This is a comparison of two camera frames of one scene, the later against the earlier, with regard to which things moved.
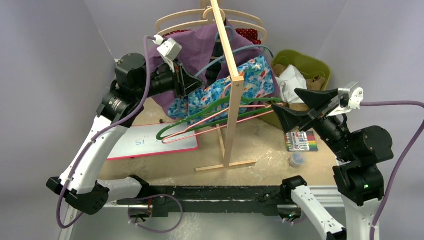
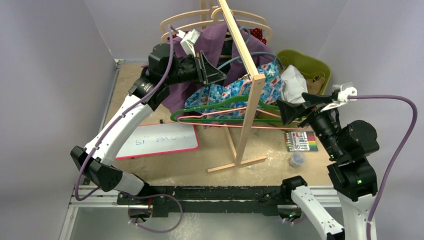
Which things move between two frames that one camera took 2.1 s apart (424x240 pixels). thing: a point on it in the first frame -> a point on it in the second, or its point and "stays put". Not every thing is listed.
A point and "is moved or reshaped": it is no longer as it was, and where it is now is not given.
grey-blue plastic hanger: x=223 y=57 -> x=254 y=53
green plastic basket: x=308 y=65 stays put
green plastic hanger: x=196 y=121 -> x=175 y=114
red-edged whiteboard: x=140 y=141 stays put
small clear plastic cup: x=297 y=159 stays put
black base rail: x=187 y=200 stays put
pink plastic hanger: x=190 y=133 -> x=180 y=119
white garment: x=291 y=79 stays put
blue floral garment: x=211 y=101 is moved or reshaped
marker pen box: x=301 y=141 stays put
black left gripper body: x=179 y=79 -> x=201 y=66
